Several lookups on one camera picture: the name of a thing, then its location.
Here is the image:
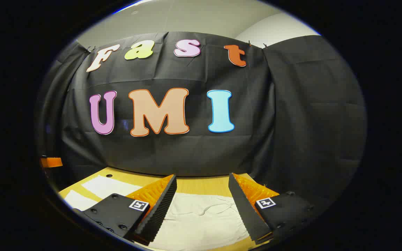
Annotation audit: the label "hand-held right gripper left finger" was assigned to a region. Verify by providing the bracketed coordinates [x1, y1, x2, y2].
[72, 174, 177, 244]

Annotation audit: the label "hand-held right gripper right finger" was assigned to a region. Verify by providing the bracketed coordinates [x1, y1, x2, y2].
[228, 173, 318, 244]

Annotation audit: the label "white jeans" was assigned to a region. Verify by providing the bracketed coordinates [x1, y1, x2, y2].
[63, 175, 254, 251]

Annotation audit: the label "black backdrop cloth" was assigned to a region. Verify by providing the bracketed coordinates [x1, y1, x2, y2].
[35, 31, 367, 210]

